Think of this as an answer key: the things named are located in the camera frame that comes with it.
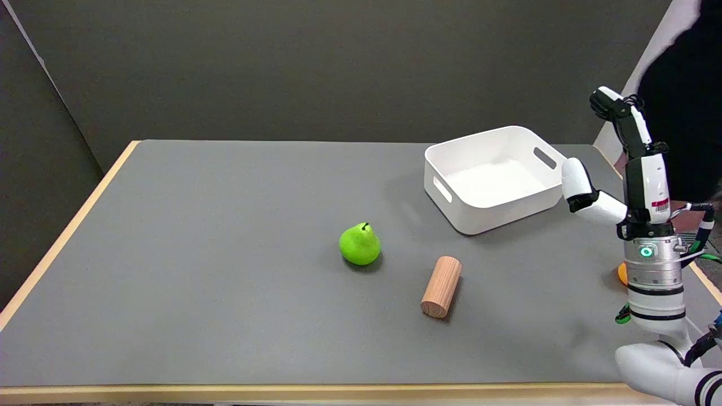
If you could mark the person in black clothes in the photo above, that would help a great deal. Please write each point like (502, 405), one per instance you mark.
(688, 84)

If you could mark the grey table mat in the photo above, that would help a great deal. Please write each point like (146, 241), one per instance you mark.
(225, 282)

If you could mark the green pear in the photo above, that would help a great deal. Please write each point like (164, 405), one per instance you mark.
(360, 245)

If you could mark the orange object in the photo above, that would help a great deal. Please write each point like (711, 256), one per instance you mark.
(622, 274)

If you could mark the white plastic bin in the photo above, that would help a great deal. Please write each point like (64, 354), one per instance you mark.
(496, 180)

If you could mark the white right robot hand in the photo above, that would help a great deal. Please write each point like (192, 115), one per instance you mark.
(648, 180)

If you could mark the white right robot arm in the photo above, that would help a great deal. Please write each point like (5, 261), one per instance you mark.
(654, 282)

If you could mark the wooden cylinder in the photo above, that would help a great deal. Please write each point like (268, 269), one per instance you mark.
(441, 286)

